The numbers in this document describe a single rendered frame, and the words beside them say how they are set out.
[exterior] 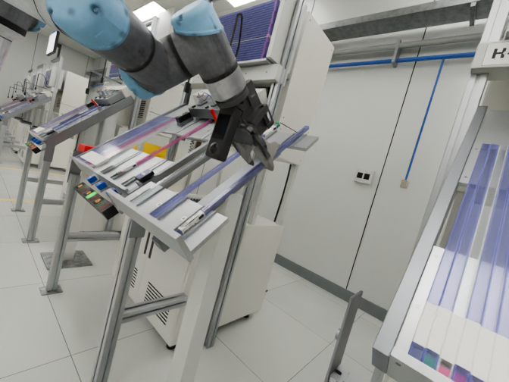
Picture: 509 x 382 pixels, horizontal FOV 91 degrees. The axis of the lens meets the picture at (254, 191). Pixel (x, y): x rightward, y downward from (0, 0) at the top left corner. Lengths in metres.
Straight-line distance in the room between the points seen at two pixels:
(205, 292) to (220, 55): 0.61
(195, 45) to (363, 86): 2.34
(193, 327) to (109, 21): 0.74
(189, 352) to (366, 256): 1.83
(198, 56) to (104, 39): 0.15
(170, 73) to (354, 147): 2.18
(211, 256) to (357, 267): 1.86
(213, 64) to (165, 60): 0.08
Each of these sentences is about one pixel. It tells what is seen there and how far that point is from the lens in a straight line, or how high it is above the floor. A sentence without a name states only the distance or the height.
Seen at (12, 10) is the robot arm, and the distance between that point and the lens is 0.78.
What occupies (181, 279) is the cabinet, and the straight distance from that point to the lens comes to 1.19.
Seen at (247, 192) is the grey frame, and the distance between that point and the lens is 1.16.
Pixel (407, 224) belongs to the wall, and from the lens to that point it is 2.34.
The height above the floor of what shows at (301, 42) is 1.57.
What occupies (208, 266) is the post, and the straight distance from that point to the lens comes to 0.76.
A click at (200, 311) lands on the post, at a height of 0.46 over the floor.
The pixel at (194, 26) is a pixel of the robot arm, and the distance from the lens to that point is 0.47.
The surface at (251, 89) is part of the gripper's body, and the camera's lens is 0.56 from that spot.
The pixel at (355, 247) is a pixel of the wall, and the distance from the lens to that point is 2.44.
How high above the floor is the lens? 0.89
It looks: 4 degrees down
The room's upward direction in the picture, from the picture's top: 15 degrees clockwise
